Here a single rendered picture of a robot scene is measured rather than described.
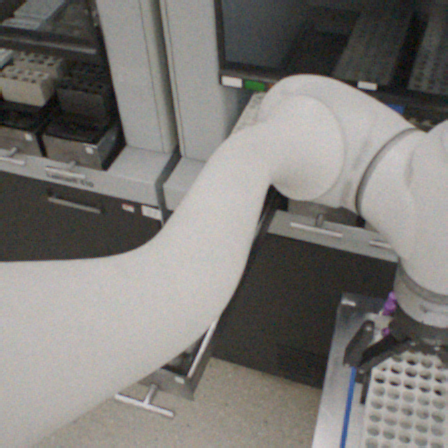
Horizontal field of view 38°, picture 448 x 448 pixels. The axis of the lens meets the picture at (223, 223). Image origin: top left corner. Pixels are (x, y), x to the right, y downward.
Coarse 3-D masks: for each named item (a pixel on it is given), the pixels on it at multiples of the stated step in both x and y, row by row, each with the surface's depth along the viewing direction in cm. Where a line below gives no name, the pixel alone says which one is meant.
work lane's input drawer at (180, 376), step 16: (272, 192) 126; (272, 208) 125; (256, 240) 119; (240, 288) 116; (224, 320) 110; (208, 336) 104; (192, 352) 101; (208, 352) 105; (160, 368) 101; (176, 368) 99; (192, 368) 100; (144, 384) 106; (160, 384) 104; (176, 384) 102; (192, 384) 101; (128, 400) 103; (144, 400) 103; (192, 400) 104; (160, 416) 101
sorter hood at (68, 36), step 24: (0, 0) 130; (24, 0) 128; (48, 0) 125; (72, 0) 123; (0, 24) 134; (24, 24) 132; (48, 24) 130; (72, 24) 128; (24, 48) 135; (48, 48) 133; (72, 48) 131; (96, 48) 129
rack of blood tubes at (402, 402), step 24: (408, 360) 88; (432, 360) 86; (384, 384) 84; (408, 384) 89; (432, 384) 84; (384, 408) 82; (408, 408) 83; (432, 408) 81; (384, 432) 81; (408, 432) 79; (432, 432) 80
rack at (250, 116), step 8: (256, 96) 138; (264, 96) 137; (248, 104) 136; (256, 104) 136; (248, 112) 135; (256, 112) 134; (240, 120) 132; (248, 120) 132; (256, 120) 133; (240, 128) 131
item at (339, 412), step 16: (352, 304) 105; (368, 304) 105; (336, 320) 103; (352, 320) 103; (336, 336) 101; (352, 336) 101; (336, 352) 99; (336, 368) 97; (352, 368) 97; (336, 384) 95; (352, 384) 95; (320, 400) 94; (336, 400) 93; (352, 400) 93; (320, 416) 92; (336, 416) 92; (352, 416) 92; (320, 432) 90; (336, 432) 90; (352, 432) 90
